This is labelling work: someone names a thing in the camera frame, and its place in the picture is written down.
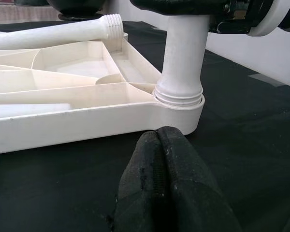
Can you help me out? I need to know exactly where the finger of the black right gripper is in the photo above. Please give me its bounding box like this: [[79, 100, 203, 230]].
[[129, 0, 227, 16]]

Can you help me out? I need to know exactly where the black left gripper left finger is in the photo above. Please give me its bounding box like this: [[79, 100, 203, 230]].
[[113, 131, 167, 232]]

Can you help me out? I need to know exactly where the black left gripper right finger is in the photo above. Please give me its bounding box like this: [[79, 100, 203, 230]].
[[157, 127, 242, 232]]

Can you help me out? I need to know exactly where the white plastic table top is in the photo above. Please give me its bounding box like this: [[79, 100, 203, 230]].
[[0, 33, 206, 155]]

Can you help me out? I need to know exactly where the grey tape piece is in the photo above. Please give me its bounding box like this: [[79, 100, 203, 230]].
[[247, 72, 285, 89]]

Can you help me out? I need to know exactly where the black tablecloth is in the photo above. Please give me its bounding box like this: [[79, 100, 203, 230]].
[[0, 20, 290, 232]]

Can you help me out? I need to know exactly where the beige striped table cloth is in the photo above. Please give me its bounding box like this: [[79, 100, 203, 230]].
[[0, 3, 63, 25]]

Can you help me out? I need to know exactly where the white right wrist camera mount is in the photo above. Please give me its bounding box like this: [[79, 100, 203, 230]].
[[246, 0, 285, 37]]

